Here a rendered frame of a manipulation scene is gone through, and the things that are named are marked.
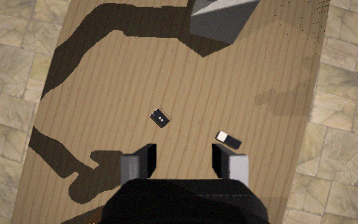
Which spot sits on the black and white eraser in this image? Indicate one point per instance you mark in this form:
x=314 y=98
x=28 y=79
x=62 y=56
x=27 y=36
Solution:
x=229 y=140

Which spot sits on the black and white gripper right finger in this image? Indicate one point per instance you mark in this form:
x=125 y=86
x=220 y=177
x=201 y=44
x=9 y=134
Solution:
x=229 y=165

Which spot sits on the brown wooden drawer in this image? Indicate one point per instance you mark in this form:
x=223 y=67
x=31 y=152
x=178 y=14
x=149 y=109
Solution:
x=96 y=218

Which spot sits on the black 9v battery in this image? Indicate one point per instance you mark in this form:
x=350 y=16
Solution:
x=160 y=118

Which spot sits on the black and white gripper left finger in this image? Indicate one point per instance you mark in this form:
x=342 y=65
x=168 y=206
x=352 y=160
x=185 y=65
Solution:
x=139 y=165

